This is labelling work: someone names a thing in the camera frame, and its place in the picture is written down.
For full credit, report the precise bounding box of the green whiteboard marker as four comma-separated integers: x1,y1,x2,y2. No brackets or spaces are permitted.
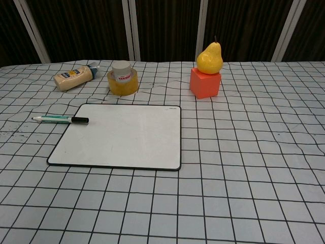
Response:
31,115,90,126

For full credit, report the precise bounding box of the white dry-erase board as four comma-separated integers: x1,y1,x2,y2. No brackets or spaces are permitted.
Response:
46,103,182,172

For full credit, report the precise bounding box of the yellowish clear tape roll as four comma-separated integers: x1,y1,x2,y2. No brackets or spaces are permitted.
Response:
107,68,140,97

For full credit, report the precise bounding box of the orange cube block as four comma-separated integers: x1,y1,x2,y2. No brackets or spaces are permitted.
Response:
189,67,221,99

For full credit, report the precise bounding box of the small white cylinder jar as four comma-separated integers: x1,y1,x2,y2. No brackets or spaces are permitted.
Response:
112,60,132,82

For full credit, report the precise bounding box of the yellow pear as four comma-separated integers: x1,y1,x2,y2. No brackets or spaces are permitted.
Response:
196,35,224,75

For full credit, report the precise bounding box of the white black-grid tablecloth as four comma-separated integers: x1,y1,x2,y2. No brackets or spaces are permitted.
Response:
0,59,325,244

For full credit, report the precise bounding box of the mayonnaise squeeze bottle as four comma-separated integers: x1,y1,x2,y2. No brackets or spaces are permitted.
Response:
53,63,100,92

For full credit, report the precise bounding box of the white screen frame post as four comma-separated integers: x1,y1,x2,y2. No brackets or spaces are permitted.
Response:
195,0,209,62
17,0,51,64
121,0,141,62
271,0,301,63

